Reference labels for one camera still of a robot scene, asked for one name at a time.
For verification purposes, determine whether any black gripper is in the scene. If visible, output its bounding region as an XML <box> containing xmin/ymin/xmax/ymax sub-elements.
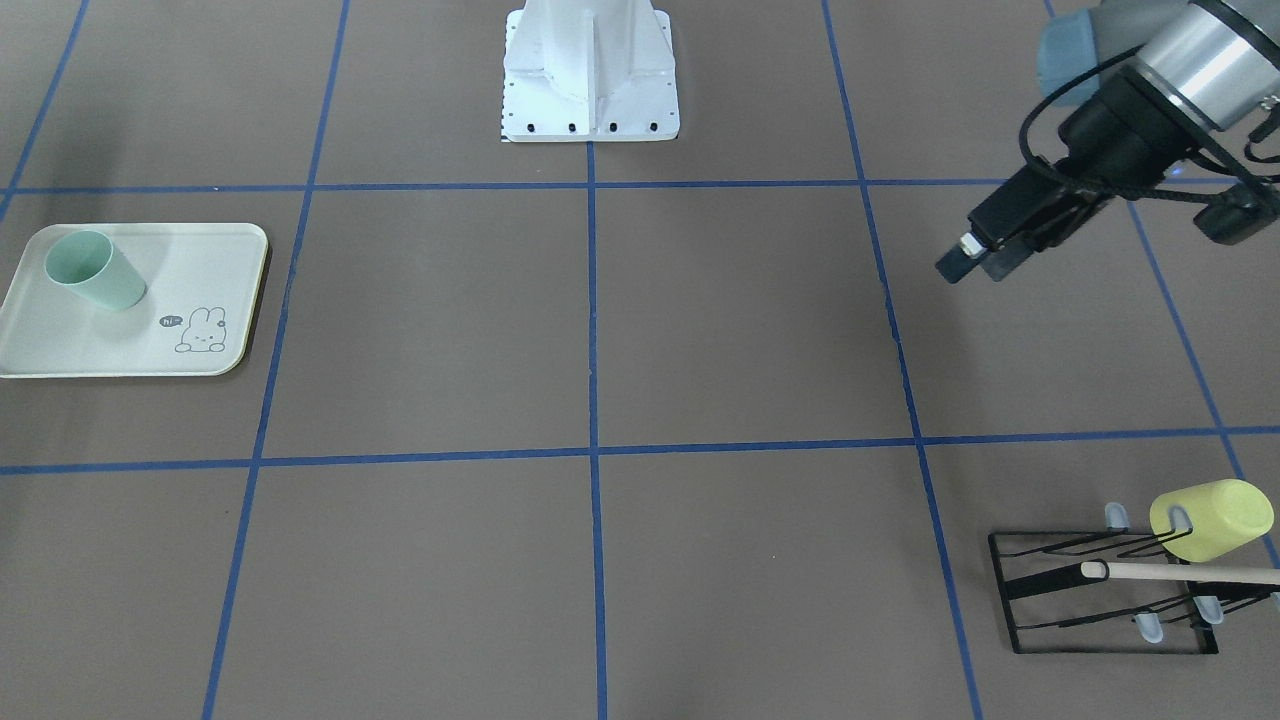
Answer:
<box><xmin>934</xmin><ymin>65</ymin><xmax>1216</xmax><ymax>284</ymax></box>

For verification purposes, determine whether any light green plastic cup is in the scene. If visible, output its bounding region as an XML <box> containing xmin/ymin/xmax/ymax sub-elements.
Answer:
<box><xmin>44</xmin><ymin>231</ymin><xmax>147</xmax><ymax>311</ymax></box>

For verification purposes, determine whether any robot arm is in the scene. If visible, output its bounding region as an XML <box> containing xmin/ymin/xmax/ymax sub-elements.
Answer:
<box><xmin>936</xmin><ymin>1</ymin><xmax>1279</xmax><ymax>284</ymax></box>

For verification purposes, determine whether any yellow plastic cup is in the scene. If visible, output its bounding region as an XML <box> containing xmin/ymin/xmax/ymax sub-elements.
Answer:
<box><xmin>1149</xmin><ymin>478</ymin><xmax>1275</xmax><ymax>562</ymax></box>

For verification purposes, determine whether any cream rabbit print tray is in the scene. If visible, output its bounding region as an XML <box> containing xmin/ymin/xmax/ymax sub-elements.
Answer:
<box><xmin>1</xmin><ymin>223</ymin><xmax>269</xmax><ymax>379</ymax></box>

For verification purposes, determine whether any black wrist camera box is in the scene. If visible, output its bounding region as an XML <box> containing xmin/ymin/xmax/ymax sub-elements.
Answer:
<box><xmin>1193</xmin><ymin>184</ymin><xmax>1279</xmax><ymax>246</ymax></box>

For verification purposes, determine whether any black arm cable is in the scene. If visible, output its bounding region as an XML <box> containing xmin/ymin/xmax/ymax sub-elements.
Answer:
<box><xmin>1015</xmin><ymin>40</ymin><xmax>1280</xmax><ymax>217</ymax></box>

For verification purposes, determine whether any black wire cup rack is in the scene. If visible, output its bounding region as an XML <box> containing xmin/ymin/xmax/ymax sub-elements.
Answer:
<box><xmin>986</xmin><ymin>502</ymin><xmax>1277</xmax><ymax>656</ymax></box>

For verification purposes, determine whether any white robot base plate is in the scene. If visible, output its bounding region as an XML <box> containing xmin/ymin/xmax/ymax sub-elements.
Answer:
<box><xmin>500</xmin><ymin>1</ymin><xmax>681</xmax><ymax>143</ymax></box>

